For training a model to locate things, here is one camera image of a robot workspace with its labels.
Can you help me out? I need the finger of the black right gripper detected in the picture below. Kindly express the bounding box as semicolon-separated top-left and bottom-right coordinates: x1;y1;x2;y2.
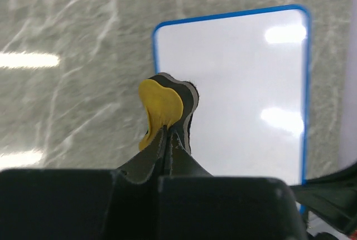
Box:
291;164;356;234

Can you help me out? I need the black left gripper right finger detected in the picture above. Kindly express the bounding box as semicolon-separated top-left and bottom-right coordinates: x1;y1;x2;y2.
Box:
157;132;307;239

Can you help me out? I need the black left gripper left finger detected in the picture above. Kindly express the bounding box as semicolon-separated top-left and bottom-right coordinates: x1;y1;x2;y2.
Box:
1;128;167;239

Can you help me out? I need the yellow bone-shaped whiteboard eraser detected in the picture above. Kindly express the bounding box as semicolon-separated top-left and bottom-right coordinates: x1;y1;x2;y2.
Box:
138;73;199;154

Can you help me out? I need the blue-framed small whiteboard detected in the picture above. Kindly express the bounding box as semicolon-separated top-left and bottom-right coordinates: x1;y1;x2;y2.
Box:
152;4;311;185

